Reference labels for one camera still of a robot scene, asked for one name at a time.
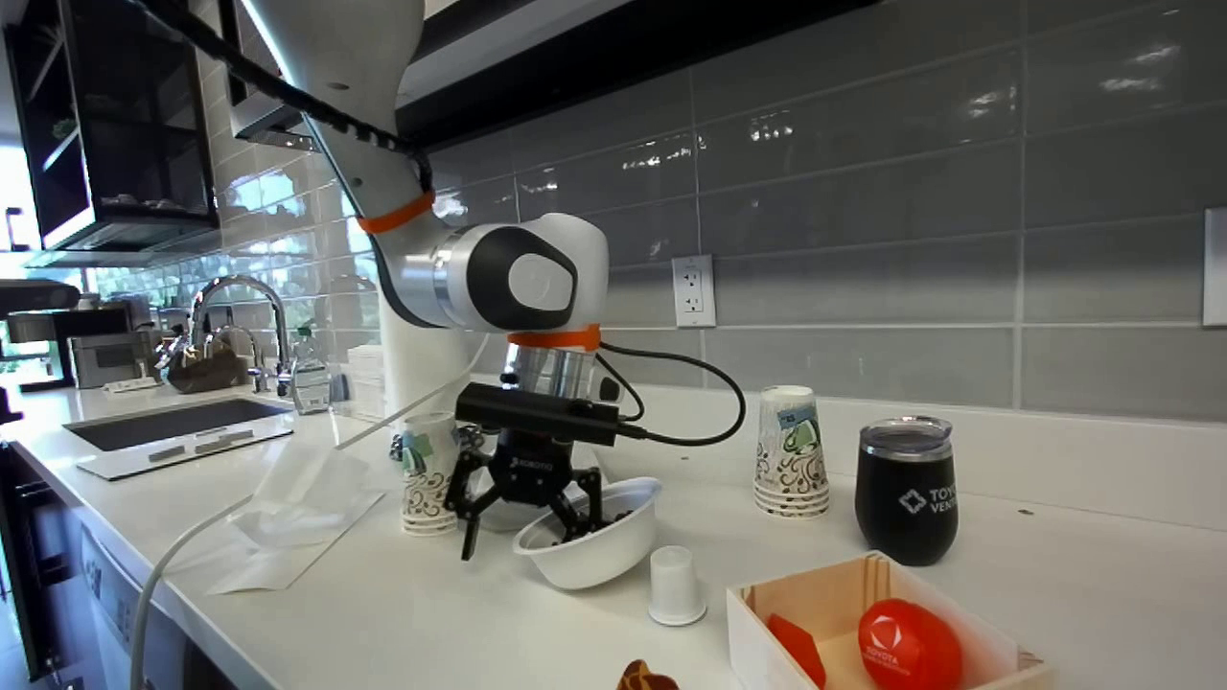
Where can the dark countertop appliance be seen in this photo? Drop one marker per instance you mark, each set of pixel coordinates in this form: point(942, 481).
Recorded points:
point(60, 334)

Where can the white bowl with coffee beans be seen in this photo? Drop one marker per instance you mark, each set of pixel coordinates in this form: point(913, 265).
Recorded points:
point(598, 557)

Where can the large red plastic toy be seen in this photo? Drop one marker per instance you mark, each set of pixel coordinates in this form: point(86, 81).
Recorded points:
point(912, 645)

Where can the white wall outlet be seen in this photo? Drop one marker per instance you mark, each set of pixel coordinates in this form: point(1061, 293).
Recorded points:
point(696, 288)

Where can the small white coffee pod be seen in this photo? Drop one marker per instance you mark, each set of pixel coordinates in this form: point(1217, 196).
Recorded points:
point(675, 587)

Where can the small red plastic toy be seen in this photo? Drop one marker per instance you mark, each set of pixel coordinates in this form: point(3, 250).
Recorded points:
point(799, 645)

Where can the dark base cabinet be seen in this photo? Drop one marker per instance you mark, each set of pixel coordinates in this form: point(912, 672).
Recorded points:
point(50, 577)

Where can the dark glass wall cabinet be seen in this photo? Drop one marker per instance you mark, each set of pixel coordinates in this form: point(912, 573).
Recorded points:
point(117, 117)

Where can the kitchen sink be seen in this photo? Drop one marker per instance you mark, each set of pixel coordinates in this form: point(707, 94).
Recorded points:
point(177, 428)

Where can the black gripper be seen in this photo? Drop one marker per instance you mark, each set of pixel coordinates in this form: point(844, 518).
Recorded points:
point(532, 463)

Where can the white wall switch plate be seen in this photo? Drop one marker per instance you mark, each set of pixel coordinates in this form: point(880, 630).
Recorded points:
point(1217, 270)

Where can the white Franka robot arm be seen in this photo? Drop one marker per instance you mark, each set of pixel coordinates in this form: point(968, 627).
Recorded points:
point(501, 273)

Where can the chrome kitchen faucet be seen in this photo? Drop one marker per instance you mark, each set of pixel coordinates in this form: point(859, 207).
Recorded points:
point(275, 320)

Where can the clear plastic bag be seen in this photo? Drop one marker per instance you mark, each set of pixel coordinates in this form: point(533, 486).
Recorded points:
point(310, 512)

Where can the dark overhead cabinet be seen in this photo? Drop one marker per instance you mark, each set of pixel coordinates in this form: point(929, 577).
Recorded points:
point(598, 51)

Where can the patterned paper cup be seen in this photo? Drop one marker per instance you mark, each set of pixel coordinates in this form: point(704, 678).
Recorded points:
point(422, 492)
point(790, 461)

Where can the white wooden box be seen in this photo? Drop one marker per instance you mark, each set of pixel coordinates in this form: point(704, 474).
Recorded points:
point(817, 598)

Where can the giraffe pattern toy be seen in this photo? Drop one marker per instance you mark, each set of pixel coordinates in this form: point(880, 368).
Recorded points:
point(647, 676)

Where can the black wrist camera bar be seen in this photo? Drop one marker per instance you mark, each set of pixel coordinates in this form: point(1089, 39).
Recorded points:
point(537, 412)

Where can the black tumbler with lid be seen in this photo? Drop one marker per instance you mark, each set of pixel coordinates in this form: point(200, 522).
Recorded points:
point(905, 500)

